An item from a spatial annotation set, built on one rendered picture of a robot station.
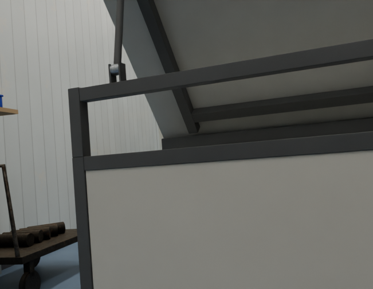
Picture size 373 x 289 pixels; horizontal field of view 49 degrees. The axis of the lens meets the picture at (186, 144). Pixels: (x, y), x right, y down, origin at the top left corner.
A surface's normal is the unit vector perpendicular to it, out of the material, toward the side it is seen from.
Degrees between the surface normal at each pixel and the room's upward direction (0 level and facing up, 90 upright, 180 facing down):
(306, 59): 90
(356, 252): 90
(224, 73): 90
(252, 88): 130
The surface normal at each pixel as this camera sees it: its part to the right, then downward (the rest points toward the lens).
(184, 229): -0.39, 0.00
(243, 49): -0.25, 0.64
